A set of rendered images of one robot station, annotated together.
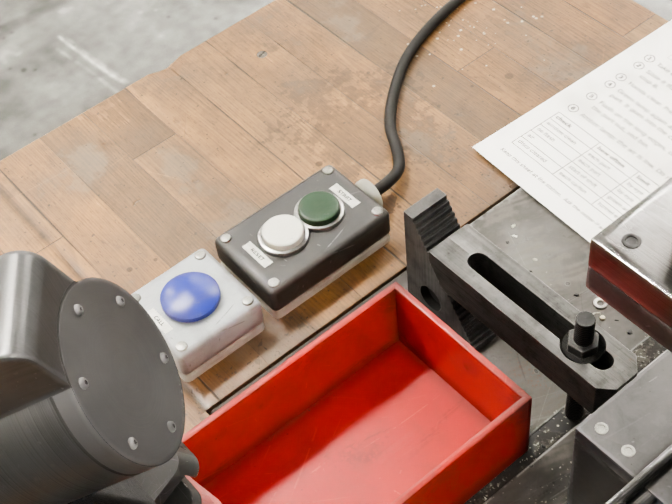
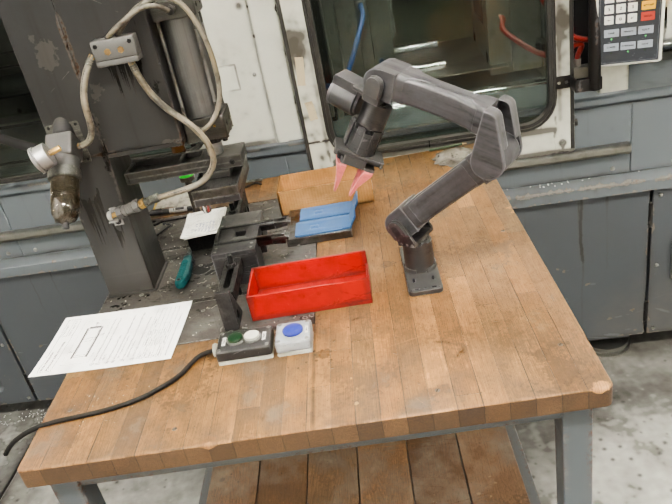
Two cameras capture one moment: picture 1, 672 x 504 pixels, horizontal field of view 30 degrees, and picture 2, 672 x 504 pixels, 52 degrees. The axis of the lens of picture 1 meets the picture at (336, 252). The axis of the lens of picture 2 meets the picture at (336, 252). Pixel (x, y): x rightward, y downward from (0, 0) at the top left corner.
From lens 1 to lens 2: 1.56 m
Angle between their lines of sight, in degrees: 94
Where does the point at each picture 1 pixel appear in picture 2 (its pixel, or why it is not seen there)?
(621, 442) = (250, 244)
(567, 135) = (145, 351)
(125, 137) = (253, 417)
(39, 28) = not seen: outside the picture
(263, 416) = (304, 299)
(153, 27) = not seen: outside the picture
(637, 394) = (237, 249)
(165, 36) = not seen: outside the picture
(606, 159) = (148, 341)
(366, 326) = (262, 300)
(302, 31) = (150, 431)
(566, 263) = (196, 321)
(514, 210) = (186, 339)
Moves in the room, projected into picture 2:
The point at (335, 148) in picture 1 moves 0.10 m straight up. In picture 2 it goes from (201, 379) to (186, 335)
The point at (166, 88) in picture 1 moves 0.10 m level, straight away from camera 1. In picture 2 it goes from (219, 431) to (184, 477)
